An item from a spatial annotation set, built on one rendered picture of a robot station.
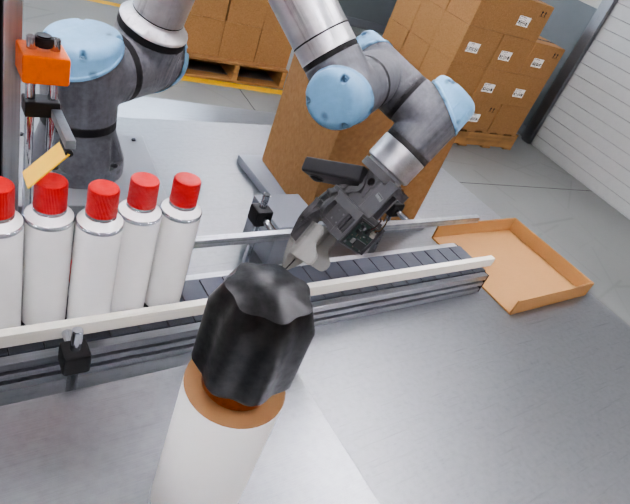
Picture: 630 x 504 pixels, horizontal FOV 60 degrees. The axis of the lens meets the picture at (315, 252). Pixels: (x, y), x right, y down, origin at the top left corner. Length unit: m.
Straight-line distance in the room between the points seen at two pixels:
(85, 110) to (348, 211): 0.43
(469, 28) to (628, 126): 1.67
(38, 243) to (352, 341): 0.51
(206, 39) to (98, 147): 3.11
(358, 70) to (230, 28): 3.40
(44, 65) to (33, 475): 0.40
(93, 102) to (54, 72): 0.29
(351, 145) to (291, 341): 0.71
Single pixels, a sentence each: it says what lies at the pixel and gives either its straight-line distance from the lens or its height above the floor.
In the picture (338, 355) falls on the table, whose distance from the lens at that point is 0.90.
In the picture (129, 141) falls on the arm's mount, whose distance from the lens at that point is 1.14.
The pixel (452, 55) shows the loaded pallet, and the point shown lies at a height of 0.67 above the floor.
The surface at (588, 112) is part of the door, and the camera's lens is 5.33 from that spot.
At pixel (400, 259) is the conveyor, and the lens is 1.09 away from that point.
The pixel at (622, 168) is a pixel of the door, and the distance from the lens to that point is 5.10.
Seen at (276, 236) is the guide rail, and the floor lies 0.96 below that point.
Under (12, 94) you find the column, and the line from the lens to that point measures 0.72.
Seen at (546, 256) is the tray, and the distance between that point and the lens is 1.50.
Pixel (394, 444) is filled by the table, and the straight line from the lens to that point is 0.83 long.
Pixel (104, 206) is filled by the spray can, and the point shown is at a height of 1.07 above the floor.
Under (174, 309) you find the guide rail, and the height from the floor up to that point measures 0.91.
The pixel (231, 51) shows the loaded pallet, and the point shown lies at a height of 0.20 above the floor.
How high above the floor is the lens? 1.43
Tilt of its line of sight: 34 degrees down
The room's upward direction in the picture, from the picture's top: 22 degrees clockwise
